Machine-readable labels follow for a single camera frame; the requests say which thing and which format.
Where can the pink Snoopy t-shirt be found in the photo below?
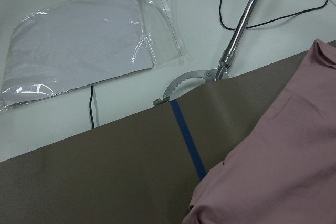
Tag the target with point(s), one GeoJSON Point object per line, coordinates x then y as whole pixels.
{"type": "Point", "coordinates": [284, 170]}

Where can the clear plastic bag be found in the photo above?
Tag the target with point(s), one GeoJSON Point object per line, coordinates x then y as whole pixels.
{"type": "Point", "coordinates": [78, 43]}

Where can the metal rod with green clip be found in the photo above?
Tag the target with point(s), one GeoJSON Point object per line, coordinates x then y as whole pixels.
{"type": "Point", "coordinates": [221, 72]}

